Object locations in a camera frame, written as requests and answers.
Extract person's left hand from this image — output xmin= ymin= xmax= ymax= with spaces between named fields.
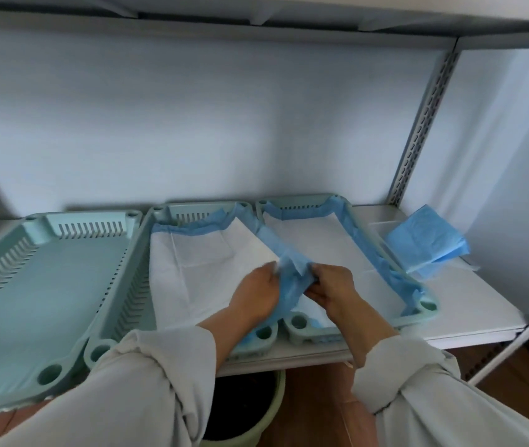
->
xmin=227 ymin=261 xmax=283 ymax=323

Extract person's right hand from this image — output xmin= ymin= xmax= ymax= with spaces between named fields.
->
xmin=308 ymin=263 xmax=364 ymax=325

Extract blue and white absorbent pad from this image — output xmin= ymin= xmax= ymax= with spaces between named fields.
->
xmin=149 ymin=204 xmax=326 ymax=346
xmin=262 ymin=196 xmax=426 ymax=329

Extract person's left forearm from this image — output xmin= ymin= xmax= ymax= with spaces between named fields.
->
xmin=0 ymin=300 xmax=271 ymax=447

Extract person's right forearm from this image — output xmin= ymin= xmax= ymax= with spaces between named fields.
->
xmin=326 ymin=300 xmax=529 ymax=447

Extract folded blue absorbent pads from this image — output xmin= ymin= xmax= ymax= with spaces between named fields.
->
xmin=383 ymin=205 xmax=471 ymax=281

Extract white metal shelf rack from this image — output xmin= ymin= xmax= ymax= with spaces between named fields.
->
xmin=0 ymin=0 xmax=529 ymax=388

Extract light green plastic bin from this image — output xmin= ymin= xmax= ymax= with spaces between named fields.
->
xmin=200 ymin=368 xmax=288 ymax=447

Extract empty light green plastic tray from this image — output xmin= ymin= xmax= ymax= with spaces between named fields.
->
xmin=0 ymin=209 xmax=144 ymax=419

